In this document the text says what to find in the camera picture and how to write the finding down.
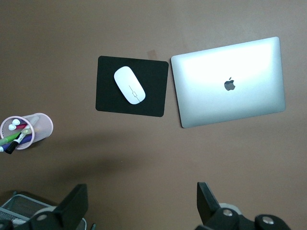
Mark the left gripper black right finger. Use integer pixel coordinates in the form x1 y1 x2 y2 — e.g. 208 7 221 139
195 182 255 230

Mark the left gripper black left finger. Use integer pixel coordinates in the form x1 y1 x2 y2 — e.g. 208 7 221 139
26 184 89 230

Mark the silver laptop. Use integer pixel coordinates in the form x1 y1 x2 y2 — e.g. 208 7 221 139
170 36 287 129

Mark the black marker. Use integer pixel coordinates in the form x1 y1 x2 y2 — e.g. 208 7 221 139
4 135 27 155

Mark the green marker in cup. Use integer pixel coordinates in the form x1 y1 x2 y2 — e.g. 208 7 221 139
0 128 31 147

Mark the red marker with white cap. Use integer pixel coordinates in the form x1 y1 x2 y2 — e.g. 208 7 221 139
8 123 27 131

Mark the grey mesh desk tray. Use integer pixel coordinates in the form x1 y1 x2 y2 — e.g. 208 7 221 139
0 190 87 230

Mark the pink mesh pen cup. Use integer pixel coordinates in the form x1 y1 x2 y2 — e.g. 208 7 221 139
0 113 54 151

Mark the black mouse pad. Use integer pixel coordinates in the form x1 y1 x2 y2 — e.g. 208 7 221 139
95 55 170 118

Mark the white computer mouse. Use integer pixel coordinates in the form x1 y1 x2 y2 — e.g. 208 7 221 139
113 66 146 105

